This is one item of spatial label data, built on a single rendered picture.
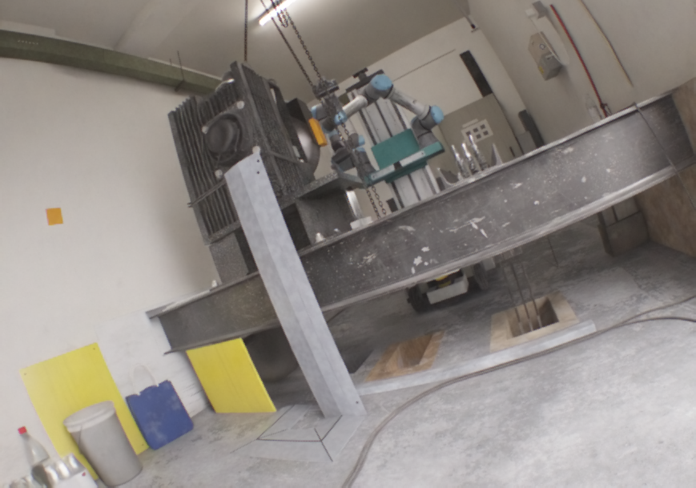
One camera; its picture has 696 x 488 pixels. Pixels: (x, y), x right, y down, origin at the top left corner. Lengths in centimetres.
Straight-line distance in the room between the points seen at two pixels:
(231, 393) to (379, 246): 114
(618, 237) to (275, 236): 171
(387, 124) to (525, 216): 169
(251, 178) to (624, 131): 132
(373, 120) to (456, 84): 220
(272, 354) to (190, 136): 129
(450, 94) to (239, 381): 405
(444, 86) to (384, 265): 368
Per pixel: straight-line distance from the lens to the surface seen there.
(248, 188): 126
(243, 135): 145
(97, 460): 171
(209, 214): 163
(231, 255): 159
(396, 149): 248
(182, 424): 197
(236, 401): 187
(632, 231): 202
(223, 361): 178
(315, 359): 126
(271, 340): 199
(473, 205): 113
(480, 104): 431
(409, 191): 252
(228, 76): 167
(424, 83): 471
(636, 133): 126
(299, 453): 125
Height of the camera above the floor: 61
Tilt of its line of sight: 3 degrees up
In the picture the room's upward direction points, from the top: 22 degrees counter-clockwise
